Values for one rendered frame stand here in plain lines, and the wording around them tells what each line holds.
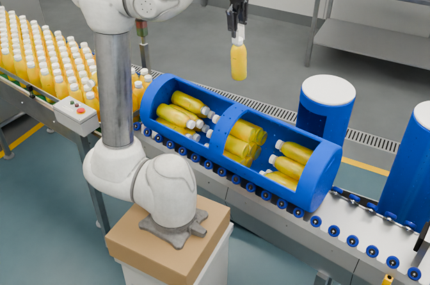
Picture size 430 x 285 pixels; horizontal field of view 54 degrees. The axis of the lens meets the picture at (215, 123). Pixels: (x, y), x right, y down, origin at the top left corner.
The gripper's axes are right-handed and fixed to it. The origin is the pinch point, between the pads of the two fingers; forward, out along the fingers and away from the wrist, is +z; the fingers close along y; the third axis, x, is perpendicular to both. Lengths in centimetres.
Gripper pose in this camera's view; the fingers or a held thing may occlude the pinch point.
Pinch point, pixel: (238, 34)
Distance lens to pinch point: 176.5
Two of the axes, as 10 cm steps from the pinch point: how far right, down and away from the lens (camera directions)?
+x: -8.1, -3.7, 4.5
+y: 5.8, -5.9, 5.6
